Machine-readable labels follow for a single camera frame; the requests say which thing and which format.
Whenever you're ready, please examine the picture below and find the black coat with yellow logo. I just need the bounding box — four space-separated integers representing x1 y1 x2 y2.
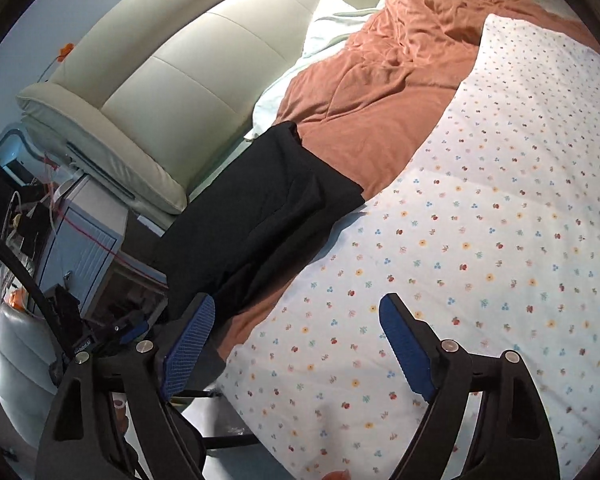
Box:
155 122 364 325

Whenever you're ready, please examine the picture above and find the person's left hand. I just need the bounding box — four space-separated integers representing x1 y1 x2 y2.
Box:
111 392 129 436

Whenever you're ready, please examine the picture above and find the person's right hand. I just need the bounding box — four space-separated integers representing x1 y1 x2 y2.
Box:
323 469 351 480

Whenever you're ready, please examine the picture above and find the light blue nightstand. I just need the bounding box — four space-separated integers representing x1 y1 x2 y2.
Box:
0 123 171 321

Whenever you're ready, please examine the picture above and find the white floral quilt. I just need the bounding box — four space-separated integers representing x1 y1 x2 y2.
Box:
220 16 600 479

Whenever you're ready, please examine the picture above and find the cream padded headboard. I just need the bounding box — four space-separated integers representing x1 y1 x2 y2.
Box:
16 0 378 226

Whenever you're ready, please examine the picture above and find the orange-brown blanket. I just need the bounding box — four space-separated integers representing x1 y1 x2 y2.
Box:
219 0 600 360

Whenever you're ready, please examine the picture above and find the white pillow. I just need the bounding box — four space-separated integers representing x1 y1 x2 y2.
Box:
244 0 385 142

